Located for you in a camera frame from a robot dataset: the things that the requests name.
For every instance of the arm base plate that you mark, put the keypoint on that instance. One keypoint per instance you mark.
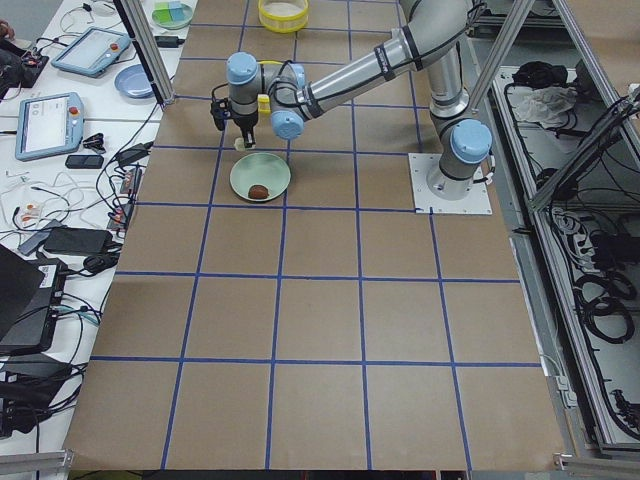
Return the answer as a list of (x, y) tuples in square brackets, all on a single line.
[(435, 193)]

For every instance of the middle yellow steamer basket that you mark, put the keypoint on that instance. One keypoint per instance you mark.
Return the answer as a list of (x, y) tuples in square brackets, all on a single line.
[(264, 105)]

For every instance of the yellow steamer basket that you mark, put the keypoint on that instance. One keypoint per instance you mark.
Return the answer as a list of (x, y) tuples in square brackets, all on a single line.
[(283, 16), (264, 105)]

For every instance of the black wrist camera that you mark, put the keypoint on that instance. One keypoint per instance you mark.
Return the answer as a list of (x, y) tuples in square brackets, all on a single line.
[(220, 112)]

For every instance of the white bun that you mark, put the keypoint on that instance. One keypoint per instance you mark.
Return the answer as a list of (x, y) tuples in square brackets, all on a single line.
[(241, 145)]

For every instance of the black phone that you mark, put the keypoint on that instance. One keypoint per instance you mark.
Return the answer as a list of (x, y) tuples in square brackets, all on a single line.
[(84, 162)]

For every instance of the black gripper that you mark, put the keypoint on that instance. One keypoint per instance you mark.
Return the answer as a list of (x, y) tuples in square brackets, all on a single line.
[(245, 122)]

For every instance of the near teach pendant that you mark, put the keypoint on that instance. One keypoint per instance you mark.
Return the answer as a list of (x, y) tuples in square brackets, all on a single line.
[(49, 126)]

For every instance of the light green plate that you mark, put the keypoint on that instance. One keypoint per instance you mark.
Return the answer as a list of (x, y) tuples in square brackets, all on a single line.
[(261, 168)]

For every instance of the right yellow steamer basket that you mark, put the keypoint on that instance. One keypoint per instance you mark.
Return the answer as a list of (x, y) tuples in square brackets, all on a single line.
[(283, 16)]

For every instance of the far teach pendant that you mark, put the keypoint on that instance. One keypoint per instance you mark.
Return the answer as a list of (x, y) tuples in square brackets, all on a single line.
[(93, 52)]

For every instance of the brown bun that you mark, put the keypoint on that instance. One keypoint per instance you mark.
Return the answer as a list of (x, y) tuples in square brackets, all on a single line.
[(258, 192)]

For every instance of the green plate with blocks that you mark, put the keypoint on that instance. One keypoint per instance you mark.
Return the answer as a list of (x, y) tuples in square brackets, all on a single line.
[(172, 15)]

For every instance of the black power brick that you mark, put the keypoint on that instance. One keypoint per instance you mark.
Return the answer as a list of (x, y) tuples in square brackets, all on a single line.
[(77, 241)]

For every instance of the black power adapter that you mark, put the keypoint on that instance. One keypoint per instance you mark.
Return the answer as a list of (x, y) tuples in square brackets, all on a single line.
[(168, 41)]

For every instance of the blue plate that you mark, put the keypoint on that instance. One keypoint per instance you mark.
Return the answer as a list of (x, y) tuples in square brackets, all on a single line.
[(132, 82)]

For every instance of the aluminium frame post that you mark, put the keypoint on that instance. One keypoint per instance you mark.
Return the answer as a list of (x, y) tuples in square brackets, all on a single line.
[(136, 24)]

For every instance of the crumpled white cloth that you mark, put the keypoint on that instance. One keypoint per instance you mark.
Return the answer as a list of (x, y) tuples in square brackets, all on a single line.
[(549, 107)]

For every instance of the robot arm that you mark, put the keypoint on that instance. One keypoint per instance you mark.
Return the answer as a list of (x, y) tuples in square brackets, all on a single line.
[(427, 42)]

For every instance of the black laptop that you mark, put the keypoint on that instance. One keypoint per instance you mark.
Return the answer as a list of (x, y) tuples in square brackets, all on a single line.
[(30, 292)]

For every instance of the teach pendant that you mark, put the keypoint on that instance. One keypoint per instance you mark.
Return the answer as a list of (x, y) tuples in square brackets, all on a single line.
[(49, 126), (93, 52)]

